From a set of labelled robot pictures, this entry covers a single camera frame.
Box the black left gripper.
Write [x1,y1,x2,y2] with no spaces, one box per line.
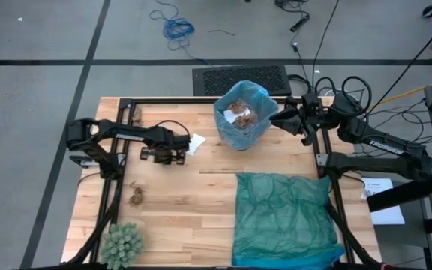
[139,144,188,167]

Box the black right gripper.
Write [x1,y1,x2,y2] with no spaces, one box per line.
[268,92,326,148]

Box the light blue trash bag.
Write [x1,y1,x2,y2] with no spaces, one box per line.
[213,79,280,152]

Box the teal trash bag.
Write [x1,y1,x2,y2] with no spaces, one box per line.
[231,172,347,270]

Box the black perforated metal case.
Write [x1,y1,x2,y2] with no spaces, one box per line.
[192,63,293,97]

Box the black power strip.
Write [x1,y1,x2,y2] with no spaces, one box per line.
[289,13,312,33]

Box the green artificial succulent plant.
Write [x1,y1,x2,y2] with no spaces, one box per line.
[98,222,145,270]

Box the black bar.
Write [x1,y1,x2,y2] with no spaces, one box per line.
[366,169,432,214]

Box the printed white paper sheet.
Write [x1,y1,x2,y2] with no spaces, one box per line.
[361,177,406,226]

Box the black floor cable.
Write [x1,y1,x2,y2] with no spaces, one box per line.
[310,0,341,89]

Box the short black wire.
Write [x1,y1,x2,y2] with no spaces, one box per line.
[207,28,236,38]

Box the blue coiled cable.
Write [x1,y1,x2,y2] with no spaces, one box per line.
[148,0,212,67]

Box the yellow cable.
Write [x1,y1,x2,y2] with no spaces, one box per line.
[379,79,432,106]

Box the long black cable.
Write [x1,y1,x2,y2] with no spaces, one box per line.
[367,18,432,113]

